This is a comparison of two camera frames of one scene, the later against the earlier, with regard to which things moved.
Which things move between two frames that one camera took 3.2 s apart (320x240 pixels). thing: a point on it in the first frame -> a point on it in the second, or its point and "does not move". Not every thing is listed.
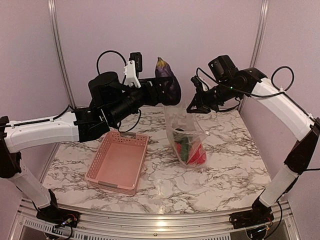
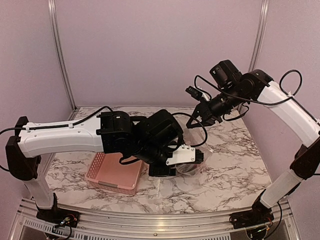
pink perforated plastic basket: [118, 164] does not move
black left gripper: [159, 95] -> [156, 172]
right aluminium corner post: [264, 5] does not move
